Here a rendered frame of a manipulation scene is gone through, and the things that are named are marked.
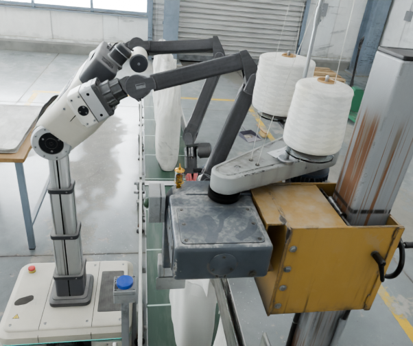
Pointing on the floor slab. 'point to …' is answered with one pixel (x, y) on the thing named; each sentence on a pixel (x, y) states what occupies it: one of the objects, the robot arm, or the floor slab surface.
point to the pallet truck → (356, 89)
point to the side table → (17, 180)
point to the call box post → (125, 324)
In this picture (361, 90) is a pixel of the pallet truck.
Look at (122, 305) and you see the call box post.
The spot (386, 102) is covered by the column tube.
